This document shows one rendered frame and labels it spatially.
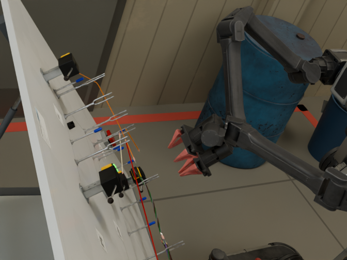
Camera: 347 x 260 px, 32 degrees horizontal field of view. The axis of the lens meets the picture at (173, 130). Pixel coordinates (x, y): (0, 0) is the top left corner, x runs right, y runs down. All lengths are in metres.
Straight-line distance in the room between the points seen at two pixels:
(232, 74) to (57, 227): 1.20
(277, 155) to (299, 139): 2.86
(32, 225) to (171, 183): 1.68
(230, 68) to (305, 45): 1.84
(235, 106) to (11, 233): 0.90
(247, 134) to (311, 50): 2.07
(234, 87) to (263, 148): 0.34
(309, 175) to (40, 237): 0.98
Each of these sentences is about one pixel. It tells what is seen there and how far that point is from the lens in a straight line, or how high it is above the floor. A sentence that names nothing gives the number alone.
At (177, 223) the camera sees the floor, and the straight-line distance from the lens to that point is 3.60.
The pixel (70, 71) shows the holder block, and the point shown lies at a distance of 1.58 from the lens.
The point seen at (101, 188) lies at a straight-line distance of 1.42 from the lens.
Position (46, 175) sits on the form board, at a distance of 1.18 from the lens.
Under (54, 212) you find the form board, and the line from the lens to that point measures 1.12.
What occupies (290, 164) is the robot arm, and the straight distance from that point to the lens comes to 1.85.
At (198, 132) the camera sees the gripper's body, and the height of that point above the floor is 1.36.
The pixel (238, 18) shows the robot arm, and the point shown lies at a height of 1.61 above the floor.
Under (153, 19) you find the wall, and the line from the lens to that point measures 3.87.
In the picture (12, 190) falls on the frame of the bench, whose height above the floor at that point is 0.80.
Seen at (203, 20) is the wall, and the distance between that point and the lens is 4.08.
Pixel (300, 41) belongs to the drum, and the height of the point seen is 0.87.
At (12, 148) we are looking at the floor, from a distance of 3.71.
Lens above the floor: 2.51
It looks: 37 degrees down
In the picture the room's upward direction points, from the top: 23 degrees clockwise
